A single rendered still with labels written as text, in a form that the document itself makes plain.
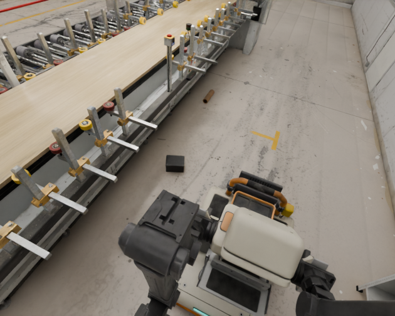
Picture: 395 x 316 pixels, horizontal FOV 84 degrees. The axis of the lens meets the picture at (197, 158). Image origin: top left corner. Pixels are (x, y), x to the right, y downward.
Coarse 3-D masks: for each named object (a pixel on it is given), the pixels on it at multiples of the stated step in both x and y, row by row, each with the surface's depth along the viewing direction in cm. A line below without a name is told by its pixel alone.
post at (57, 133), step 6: (54, 132) 113; (60, 132) 114; (60, 138) 116; (60, 144) 119; (66, 144) 121; (66, 150) 123; (66, 156) 127; (72, 156) 128; (72, 162) 130; (72, 168) 135
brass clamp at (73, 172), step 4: (80, 160) 140; (84, 160) 140; (88, 160) 142; (80, 164) 138; (88, 164) 144; (80, 168) 138; (68, 172) 135; (72, 172) 134; (76, 172) 136; (80, 172) 139
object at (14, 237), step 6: (0, 228) 108; (12, 234) 107; (12, 240) 105; (18, 240) 105; (24, 240) 105; (24, 246) 104; (30, 246) 104; (36, 246) 104; (36, 252) 103; (42, 252) 103; (48, 252) 103; (48, 258) 104
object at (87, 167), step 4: (60, 156) 142; (64, 156) 142; (64, 160) 142; (76, 160) 141; (84, 164) 139; (84, 168) 139; (88, 168) 138; (92, 168) 138; (96, 168) 138; (92, 172) 138; (96, 172) 136; (100, 172) 137; (104, 172) 137; (100, 176) 137; (104, 176) 135; (108, 176) 135; (112, 176) 136; (108, 180) 136; (112, 180) 134; (116, 180) 136
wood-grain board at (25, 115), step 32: (192, 0) 376; (224, 0) 395; (128, 32) 262; (160, 32) 271; (64, 64) 201; (96, 64) 206; (128, 64) 212; (0, 96) 163; (32, 96) 167; (64, 96) 170; (96, 96) 174; (0, 128) 142; (32, 128) 145; (64, 128) 148; (0, 160) 126; (32, 160) 129
